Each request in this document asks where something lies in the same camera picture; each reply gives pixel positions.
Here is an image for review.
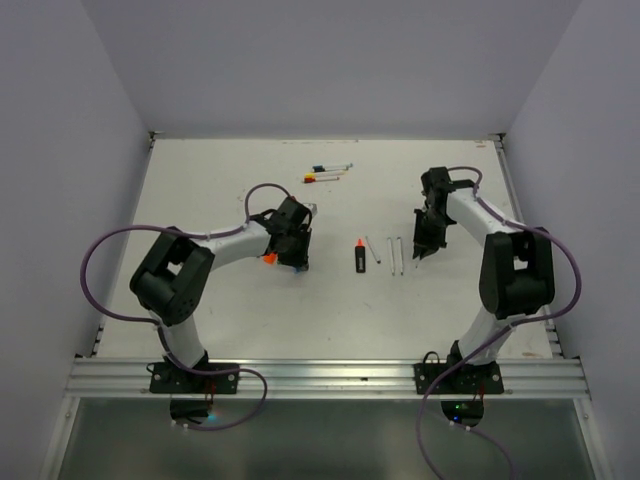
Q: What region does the aluminium right side rail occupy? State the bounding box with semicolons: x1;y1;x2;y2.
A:
492;132;569;359

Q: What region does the yellow cap marker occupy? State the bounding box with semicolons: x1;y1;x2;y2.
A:
304;170;347;179

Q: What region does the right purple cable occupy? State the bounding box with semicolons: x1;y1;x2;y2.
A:
415;165;584;480

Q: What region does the green cap marker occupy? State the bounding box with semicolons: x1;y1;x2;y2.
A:
386;237;396;276

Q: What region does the white black tip marker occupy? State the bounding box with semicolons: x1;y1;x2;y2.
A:
365;236;381;264

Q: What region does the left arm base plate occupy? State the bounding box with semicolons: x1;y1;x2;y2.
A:
146;360;239;395

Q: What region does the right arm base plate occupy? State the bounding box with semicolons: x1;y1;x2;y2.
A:
413;362;505;395

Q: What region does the aluminium rail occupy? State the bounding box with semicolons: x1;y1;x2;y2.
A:
492;132;569;359
64;358;590;400

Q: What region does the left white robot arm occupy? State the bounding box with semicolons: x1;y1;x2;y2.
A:
129;196;317;393

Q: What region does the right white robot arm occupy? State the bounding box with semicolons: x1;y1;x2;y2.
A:
412;167;555;394

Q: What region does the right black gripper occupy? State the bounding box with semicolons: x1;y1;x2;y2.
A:
413;206;452;258

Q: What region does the orange highlighter cap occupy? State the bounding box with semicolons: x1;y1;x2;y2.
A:
263;253;277;265

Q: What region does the red cap marker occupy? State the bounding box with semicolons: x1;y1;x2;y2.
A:
303;175;340;184

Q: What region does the aluminium front rail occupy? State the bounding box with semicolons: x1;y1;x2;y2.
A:
64;358;590;400

